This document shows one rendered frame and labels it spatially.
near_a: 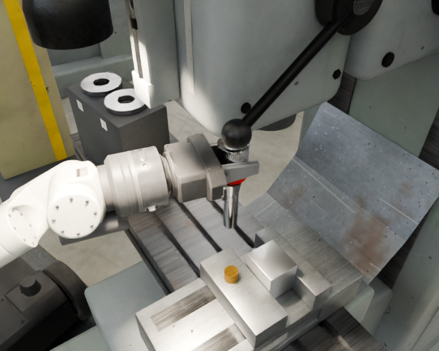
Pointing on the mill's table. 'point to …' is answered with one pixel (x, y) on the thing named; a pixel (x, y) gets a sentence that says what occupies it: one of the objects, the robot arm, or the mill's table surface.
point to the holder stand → (115, 117)
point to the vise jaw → (244, 298)
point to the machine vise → (186, 303)
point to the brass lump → (230, 274)
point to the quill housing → (251, 58)
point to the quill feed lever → (368, 11)
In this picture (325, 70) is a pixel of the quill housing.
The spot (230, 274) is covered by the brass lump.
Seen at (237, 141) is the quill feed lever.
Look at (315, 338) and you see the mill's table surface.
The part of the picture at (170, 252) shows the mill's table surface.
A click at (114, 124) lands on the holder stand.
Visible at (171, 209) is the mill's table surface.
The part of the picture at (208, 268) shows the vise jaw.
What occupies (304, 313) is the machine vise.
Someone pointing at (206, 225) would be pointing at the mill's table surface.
